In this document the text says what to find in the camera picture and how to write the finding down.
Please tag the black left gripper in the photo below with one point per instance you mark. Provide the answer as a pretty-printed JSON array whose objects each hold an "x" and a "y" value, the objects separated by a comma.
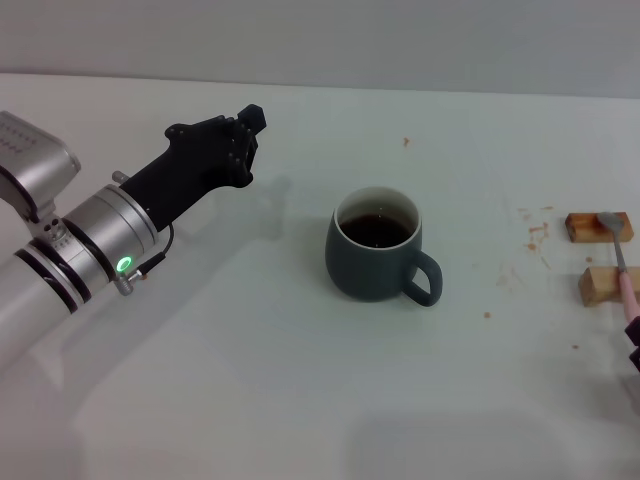
[{"x": 195, "y": 160}]

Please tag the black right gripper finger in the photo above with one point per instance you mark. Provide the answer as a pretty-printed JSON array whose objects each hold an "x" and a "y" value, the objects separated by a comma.
[
  {"x": 636, "y": 361},
  {"x": 634, "y": 331}
]

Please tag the dark grey ceramic cup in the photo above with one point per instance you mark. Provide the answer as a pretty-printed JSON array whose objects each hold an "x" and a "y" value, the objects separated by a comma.
[{"x": 365, "y": 275}]

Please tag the light wooden block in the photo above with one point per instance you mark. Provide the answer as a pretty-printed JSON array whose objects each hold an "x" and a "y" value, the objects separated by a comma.
[{"x": 600, "y": 285}]

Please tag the stained dark wooden block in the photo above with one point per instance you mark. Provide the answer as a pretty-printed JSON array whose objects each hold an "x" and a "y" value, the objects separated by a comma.
[{"x": 582, "y": 227}]

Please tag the dark coffee liquid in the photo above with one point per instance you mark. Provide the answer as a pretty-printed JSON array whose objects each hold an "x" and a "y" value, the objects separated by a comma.
[{"x": 377, "y": 230}]

